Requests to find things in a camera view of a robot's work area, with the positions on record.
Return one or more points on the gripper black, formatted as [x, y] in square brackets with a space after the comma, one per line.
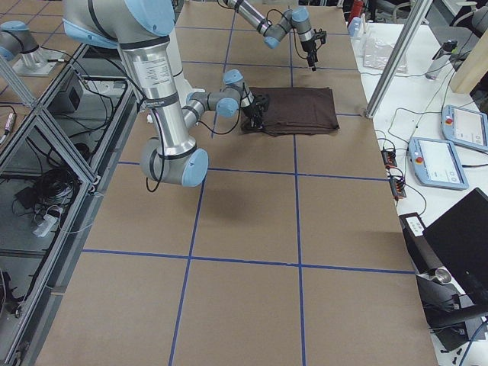
[252, 110]
[309, 49]

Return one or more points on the dark brown t-shirt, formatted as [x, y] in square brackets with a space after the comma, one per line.
[298, 110]

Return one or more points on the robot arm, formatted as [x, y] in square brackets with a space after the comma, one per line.
[141, 33]
[276, 25]

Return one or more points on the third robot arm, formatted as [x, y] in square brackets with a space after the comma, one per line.
[17, 40]

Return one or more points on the clear plastic bag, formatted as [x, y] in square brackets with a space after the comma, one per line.
[376, 53]

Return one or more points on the red cylinder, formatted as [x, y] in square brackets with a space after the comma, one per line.
[356, 9]

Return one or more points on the orange black connector box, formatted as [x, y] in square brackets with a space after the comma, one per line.
[389, 158]

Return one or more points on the grey water bottle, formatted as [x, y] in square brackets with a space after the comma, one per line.
[440, 59]

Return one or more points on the black monitor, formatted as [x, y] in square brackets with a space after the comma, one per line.
[459, 239]

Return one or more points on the metal cup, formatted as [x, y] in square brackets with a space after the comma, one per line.
[442, 276]

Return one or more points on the aluminium frame post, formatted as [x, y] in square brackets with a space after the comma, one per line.
[418, 12]

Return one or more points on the teach pendant far from post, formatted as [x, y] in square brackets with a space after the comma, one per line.
[436, 164]

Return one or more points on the teach pendant near post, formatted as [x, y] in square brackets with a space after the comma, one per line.
[465, 127]

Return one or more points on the aluminium frame cage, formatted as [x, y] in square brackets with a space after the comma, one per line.
[55, 170]

